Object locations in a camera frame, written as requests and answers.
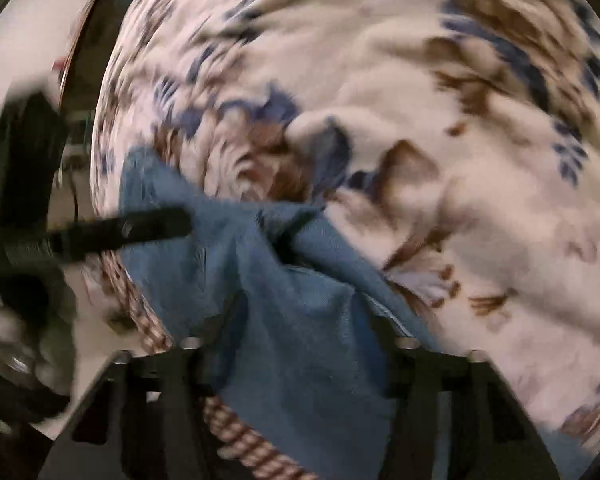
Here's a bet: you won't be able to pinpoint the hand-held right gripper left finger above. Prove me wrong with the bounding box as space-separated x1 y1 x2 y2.
39 339 231 480

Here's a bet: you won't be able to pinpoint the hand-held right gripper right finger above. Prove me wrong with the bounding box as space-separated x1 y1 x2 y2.
374 319 561 480

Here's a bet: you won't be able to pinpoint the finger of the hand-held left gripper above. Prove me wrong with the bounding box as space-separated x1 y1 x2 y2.
46 206 192 262

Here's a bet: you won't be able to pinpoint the blue denim pants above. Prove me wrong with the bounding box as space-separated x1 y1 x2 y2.
117 146 593 480

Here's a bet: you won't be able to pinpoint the dark furniture edge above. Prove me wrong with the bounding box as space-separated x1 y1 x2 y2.
60 0 131 211

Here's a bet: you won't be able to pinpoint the floral fleece blanket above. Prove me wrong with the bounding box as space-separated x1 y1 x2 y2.
90 0 600 461

